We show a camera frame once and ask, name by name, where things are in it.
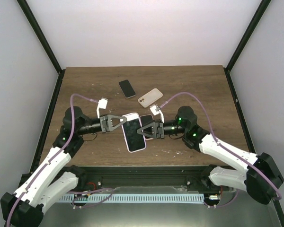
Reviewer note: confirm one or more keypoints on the black frame post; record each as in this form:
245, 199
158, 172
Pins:
248, 33
39, 33

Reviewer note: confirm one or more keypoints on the black right side rail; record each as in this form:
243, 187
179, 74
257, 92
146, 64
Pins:
239, 112

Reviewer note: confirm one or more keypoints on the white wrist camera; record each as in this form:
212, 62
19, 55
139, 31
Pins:
102, 104
155, 109

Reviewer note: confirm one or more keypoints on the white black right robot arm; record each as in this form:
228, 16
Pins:
258, 175

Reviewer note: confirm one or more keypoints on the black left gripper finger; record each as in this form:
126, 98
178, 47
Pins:
112, 126
120, 118

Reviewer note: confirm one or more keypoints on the silver-edged black smartphone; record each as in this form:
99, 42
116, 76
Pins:
127, 88

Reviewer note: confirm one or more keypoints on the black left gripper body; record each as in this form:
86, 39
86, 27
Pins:
103, 128

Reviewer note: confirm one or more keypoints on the purple-edged black smartphone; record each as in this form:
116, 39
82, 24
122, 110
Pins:
133, 137

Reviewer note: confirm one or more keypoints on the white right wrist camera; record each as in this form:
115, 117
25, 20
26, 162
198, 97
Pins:
155, 109

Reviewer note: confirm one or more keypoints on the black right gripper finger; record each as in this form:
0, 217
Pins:
151, 124
148, 135

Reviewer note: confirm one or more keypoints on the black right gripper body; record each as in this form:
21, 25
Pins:
161, 133

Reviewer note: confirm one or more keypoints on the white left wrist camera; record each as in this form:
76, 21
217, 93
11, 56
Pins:
102, 104

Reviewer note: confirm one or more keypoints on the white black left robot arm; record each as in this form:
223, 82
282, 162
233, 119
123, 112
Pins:
26, 206

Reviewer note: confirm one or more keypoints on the black left side rail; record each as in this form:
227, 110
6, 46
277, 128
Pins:
46, 125

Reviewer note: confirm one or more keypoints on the lilac phone case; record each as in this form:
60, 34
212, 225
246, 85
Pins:
132, 116

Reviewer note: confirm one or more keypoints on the cream phone case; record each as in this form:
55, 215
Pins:
150, 98

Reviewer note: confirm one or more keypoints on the black frame post right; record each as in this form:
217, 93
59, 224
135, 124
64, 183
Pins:
248, 33

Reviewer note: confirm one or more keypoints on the black front frame rail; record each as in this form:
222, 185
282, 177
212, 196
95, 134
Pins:
196, 178

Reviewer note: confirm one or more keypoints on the black frame post left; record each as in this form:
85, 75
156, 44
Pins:
39, 33

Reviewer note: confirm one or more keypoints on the light blue slotted cable duct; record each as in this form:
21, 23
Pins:
136, 198

